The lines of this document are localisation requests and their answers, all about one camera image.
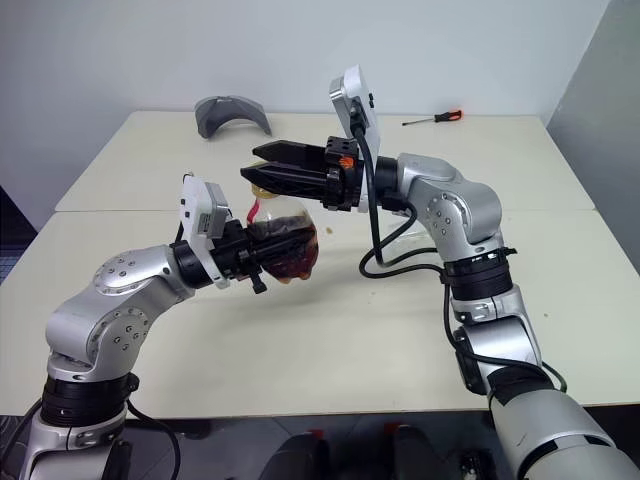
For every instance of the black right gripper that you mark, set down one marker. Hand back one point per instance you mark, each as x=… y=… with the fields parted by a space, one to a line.
x=342 y=175

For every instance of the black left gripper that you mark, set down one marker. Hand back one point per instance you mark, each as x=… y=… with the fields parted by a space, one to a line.
x=232 y=255

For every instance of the clear bottle with dark drink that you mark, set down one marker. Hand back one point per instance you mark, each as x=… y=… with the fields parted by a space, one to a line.
x=295 y=267

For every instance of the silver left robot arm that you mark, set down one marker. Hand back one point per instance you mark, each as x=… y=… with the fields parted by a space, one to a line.
x=120 y=280

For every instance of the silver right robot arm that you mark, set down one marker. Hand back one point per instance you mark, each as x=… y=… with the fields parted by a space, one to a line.
x=465 y=200

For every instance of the grey curved visor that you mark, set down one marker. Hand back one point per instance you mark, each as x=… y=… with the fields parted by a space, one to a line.
x=225 y=112

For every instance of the orange and black screwdriver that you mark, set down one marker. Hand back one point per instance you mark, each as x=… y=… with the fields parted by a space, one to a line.
x=447 y=116

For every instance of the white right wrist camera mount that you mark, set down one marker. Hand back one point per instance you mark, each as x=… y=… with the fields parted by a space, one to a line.
x=367 y=125

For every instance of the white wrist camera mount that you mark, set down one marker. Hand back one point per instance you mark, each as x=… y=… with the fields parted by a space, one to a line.
x=194 y=202
x=367 y=125

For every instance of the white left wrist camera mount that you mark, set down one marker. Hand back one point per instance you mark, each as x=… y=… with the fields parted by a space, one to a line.
x=194 y=202

